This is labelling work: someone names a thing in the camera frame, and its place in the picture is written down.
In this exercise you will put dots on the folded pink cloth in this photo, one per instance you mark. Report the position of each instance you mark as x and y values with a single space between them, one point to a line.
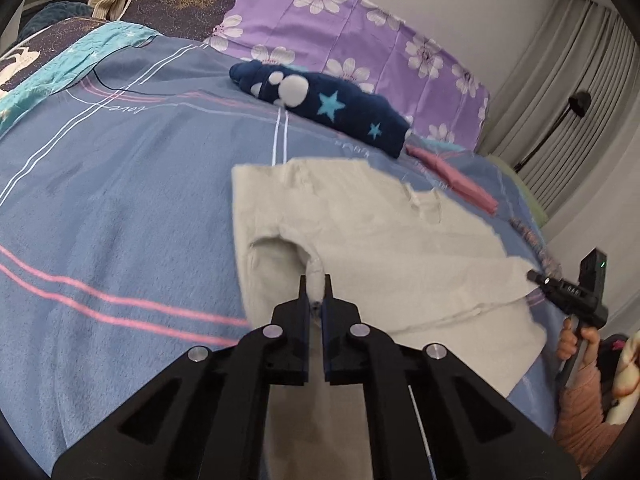
460 180

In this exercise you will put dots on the floral patterned cloth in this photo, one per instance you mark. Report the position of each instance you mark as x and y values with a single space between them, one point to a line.
530 237

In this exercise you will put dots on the purple floral pillow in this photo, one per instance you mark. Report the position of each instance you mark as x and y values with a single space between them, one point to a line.
360 25

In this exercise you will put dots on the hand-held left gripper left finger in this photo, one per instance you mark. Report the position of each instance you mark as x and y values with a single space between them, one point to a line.
301 320

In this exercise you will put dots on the person's right forearm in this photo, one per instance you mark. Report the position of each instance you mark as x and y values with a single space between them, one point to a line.
585 410

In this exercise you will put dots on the person's patterned clothing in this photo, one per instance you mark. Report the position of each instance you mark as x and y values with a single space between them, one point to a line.
625 375

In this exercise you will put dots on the beige long-sleeve shirt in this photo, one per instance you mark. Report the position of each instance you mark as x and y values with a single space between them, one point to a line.
375 240

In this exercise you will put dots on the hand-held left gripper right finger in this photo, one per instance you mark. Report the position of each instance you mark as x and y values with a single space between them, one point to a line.
327 330

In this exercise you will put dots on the dark quilt with teal band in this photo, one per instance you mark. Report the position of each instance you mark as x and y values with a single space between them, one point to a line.
50 60

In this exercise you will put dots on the navy star-print garment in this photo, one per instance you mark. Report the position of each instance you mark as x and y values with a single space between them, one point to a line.
340 110

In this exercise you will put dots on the dark teal fleece blanket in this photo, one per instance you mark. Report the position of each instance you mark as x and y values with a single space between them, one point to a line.
55 15

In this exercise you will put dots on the blue striped bed sheet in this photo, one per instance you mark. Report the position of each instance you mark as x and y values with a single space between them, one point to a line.
125 185

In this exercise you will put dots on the person's right hand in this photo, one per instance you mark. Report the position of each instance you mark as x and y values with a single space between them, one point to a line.
566 342

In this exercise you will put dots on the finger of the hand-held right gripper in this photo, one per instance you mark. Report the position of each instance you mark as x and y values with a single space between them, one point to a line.
539 277

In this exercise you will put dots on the black floor lamp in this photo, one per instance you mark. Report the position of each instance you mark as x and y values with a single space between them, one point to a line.
580 102

